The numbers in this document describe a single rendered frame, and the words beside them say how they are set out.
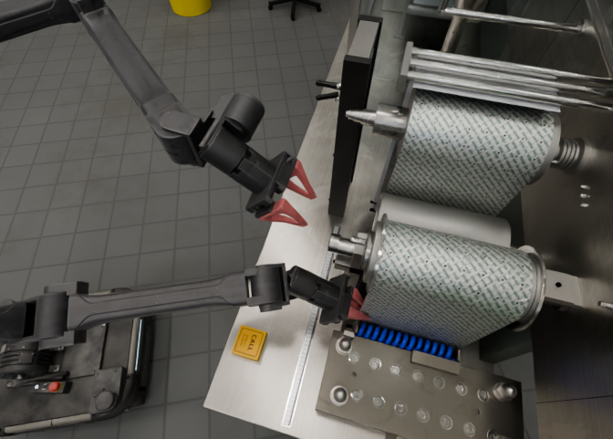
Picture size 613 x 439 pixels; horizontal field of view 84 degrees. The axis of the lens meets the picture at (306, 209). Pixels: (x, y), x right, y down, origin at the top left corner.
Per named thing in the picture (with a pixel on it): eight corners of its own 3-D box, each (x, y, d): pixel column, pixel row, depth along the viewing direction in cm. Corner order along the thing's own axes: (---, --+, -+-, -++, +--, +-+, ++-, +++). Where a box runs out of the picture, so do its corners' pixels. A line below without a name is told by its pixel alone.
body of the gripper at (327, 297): (325, 326, 72) (296, 313, 70) (336, 281, 77) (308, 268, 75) (343, 324, 67) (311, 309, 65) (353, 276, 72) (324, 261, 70)
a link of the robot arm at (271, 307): (263, 311, 62) (258, 264, 64) (243, 316, 71) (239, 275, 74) (319, 304, 68) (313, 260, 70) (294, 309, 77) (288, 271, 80)
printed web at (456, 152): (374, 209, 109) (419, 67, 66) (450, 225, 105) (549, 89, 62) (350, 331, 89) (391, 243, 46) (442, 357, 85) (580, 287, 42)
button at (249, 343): (242, 326, 90) (241, 324, 88) (267, 333, 89) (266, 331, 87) (232, 354, 86) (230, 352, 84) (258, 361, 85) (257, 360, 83)
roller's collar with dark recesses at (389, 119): (375, 120, 73) (380, 95, 68) (402, 125, 73) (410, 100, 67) (369, 141, 70) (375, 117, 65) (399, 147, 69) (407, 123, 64)
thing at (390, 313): (356, 318, 79) (368, 291, 64) (460, 346, 76) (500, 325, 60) (355, 319, 79) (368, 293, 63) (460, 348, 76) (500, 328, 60)
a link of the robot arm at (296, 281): (287, 287, 64) (296, 260, 67) (273, 292, 70) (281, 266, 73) (317, 301, 66) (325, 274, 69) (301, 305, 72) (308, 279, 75)
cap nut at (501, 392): (492, 380, 71) (503, 377, 67) (511, 384, 71) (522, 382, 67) (493, 399, 69) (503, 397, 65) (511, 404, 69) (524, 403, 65)
